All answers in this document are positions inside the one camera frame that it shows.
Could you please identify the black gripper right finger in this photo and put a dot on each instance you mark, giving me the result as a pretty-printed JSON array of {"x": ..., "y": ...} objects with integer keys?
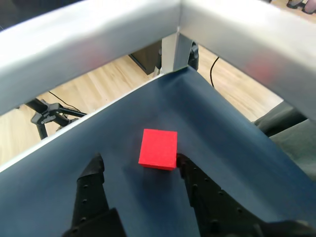
[{"x": 214, "y": 209}]

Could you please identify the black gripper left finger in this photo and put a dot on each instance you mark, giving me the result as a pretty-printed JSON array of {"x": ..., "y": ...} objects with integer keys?
[{"x": 90, "y": 192}]

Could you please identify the red cube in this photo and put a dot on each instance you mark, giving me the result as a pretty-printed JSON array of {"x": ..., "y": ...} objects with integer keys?
[{"x": 158, "y": 149}]

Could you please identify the black tripod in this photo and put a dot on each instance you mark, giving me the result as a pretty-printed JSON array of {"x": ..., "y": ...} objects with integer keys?
[{"x": 49, "y": 116}]

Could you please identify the dark blue-grey mat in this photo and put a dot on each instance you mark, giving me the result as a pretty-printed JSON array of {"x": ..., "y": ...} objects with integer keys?
[{"x": 172, "y": 103}]

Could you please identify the dark green seat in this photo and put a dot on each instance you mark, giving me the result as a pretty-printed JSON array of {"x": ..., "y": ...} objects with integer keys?
[{"x": 291, "y": 123}]

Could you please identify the dark floor cabinet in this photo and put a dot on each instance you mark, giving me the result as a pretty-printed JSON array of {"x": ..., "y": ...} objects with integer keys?
[{"x": 145, "y": 58}]

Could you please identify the silver metal table frame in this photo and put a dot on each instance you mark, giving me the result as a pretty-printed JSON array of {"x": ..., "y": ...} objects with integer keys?
[{"x": 98, "y": 34}]

